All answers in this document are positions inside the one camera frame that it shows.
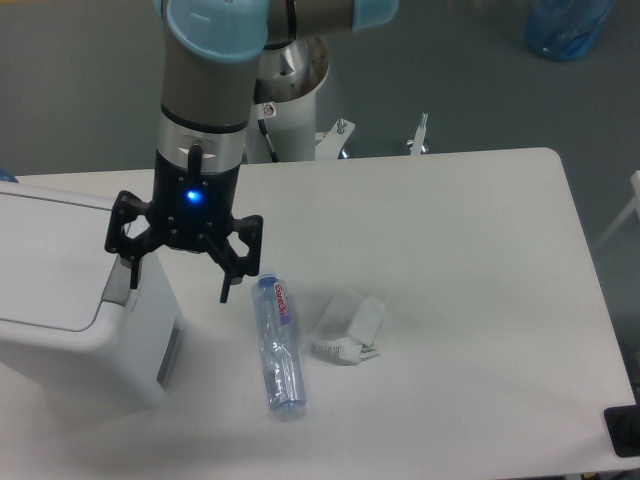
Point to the white pedestal base frame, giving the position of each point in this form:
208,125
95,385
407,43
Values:
281,140

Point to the crushed clear plastic bottle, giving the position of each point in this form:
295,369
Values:
278,347

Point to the black device at table edge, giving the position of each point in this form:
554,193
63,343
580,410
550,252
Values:
623,427

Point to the white furniture leg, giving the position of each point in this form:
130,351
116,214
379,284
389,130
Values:
630,209

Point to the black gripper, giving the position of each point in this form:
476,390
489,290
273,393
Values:
198,208

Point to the blue plastic bag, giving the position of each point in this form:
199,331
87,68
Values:
565,30

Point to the crumpled white paper wrapper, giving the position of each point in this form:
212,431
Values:
346,331

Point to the white lidded trash can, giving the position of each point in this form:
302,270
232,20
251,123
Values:
69,319

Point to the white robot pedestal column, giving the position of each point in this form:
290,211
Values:
288,80

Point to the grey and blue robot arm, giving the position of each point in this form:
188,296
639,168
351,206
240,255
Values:
211,68

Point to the blue object behind trash can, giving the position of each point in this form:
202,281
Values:
7,177

